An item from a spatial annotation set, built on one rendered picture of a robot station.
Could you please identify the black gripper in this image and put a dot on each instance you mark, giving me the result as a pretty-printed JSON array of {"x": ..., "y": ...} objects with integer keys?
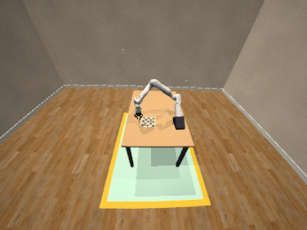
[{"x": 138, "y": 115}]

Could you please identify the black and cream chessboard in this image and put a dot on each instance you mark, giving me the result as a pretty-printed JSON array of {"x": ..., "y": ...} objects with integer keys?
[{"x": 147, "y": 122}]

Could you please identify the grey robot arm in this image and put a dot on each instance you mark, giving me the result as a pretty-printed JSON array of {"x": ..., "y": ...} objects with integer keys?
[{"x": 163, "y": 89}]

